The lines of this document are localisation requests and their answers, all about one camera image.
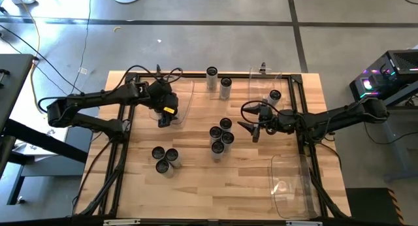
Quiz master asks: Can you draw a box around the silver aluminium bracket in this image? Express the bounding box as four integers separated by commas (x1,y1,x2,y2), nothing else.
103,219,141,226
286,220,323,226

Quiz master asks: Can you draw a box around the dark grey desk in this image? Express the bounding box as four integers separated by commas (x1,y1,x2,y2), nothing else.
0,53,89,206

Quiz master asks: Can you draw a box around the clear plastic bin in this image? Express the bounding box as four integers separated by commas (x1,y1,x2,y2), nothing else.
248,66,283,114
148,71,196,126
268,153,320,219

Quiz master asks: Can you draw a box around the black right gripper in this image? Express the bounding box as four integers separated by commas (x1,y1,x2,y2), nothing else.
236,103,290,144

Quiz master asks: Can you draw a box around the black computer with coloured lights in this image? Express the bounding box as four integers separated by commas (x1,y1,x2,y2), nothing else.
349,49,418,101

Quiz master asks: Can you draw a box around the yellow floor cable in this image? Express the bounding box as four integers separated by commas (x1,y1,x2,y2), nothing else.
12,0,42,108

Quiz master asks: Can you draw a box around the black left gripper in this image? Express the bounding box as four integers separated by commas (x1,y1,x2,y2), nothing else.
144,79,180,129

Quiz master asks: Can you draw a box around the black box with hazard stripes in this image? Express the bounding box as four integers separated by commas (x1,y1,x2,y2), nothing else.
345,187,406,225

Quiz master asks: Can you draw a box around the Tropical Vibe Celsius can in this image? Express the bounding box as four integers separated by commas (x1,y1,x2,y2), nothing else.
266,89,282,108
219,76,233,101
206,66,219,91
152,146,166,161

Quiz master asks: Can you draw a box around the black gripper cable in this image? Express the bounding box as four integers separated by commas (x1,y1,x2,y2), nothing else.
240,99,285,124
107,64,184,89

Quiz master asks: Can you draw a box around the black floor cable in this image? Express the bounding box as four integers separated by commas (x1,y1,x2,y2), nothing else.
66,0,93,103
0,23,101,109

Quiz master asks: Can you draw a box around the white paper sheet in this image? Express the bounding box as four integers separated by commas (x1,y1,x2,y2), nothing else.
14,120,71,157

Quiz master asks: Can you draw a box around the grey metal computer stand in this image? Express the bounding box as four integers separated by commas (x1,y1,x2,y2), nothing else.
364,85,418,183

